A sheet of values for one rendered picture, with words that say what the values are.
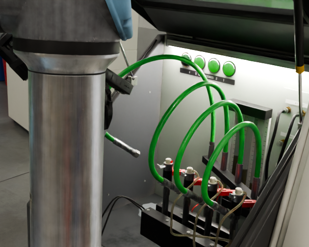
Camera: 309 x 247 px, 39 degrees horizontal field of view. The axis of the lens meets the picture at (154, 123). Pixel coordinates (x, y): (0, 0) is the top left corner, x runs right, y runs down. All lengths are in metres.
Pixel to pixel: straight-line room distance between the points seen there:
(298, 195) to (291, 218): 0.06
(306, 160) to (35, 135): 0.70
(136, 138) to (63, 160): 1.12
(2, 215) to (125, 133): 1.94
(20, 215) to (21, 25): 2.89
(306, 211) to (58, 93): 0.72
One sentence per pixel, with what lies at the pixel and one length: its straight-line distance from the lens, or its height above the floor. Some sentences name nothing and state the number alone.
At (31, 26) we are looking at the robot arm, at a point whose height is 1.58.
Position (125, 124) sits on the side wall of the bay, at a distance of 1.54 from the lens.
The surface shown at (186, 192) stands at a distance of 1.09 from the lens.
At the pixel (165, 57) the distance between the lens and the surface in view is 1.25.
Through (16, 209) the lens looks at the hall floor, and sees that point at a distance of 3.41.
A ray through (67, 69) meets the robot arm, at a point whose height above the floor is 1.54.
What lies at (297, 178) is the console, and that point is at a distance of 1.07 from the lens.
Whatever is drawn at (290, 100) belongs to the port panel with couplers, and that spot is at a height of 1.33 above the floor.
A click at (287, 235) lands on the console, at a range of 1.09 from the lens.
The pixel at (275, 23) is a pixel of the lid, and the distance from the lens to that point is 1.18.
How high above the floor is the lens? 1.63
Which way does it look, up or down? 18 degrees down
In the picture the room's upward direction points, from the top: 3 degrees clockwise
